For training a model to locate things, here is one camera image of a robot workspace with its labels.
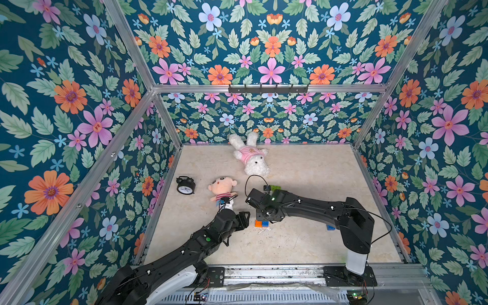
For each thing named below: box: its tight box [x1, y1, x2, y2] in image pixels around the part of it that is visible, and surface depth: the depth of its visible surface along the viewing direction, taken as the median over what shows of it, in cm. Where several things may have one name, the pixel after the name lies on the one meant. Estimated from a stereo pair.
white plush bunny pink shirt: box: [228, 131, 271, 177], surface depth 104 cm
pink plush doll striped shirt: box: [207, 176, 238, 202], surface depth 93 cm
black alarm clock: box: [176, 176, 197, 196], surface depth 95 cm
